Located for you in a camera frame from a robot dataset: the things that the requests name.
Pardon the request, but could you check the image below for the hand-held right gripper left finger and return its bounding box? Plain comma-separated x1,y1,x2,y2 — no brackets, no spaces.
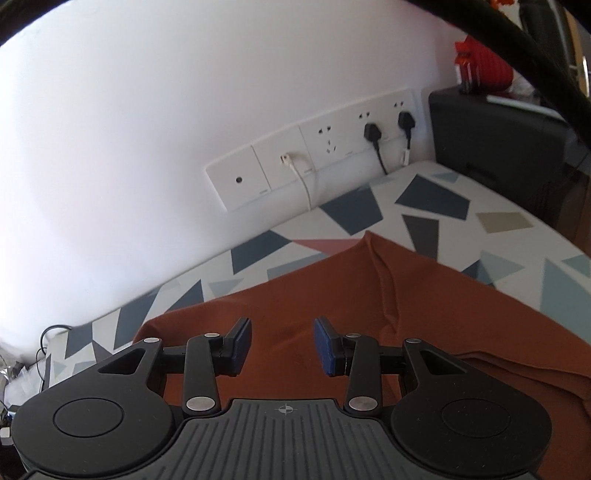
95,316,253,416

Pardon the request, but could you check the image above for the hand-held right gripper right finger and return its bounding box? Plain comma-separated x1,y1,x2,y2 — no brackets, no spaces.
313,316,469,415

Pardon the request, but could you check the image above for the rust orange knit sweater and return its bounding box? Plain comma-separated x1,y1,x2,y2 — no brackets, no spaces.
131,231,591,480

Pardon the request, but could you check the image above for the geometric patterned bed sheet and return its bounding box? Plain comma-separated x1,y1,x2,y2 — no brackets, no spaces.
37,159,591,384

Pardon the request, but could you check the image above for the black power plug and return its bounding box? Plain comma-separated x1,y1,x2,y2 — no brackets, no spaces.
397,109,417,153
364,121,389,176

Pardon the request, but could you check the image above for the crumpled white plastic bag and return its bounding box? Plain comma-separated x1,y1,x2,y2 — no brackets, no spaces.
0,348,49,444

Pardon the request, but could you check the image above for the black bedside cabinet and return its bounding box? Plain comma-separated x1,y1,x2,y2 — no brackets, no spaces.
428,87,591,243

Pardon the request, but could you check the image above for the red decorative object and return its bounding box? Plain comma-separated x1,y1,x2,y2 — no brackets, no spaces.
455,34,517,96

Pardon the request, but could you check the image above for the beige door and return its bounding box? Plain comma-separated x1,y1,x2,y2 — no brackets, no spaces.
561,0,591,97

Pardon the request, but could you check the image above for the white charging cable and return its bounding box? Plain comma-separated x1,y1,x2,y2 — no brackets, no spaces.
280,154,317,211

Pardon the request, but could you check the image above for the white wall outlet panel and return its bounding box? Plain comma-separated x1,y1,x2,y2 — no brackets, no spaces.
205,88,428,213

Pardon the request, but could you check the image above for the thin black cable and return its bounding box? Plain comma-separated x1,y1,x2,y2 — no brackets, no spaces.
35,325,75,385

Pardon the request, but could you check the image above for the thick black braided cable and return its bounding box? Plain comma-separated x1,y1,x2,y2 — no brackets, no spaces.
406,0,591,153

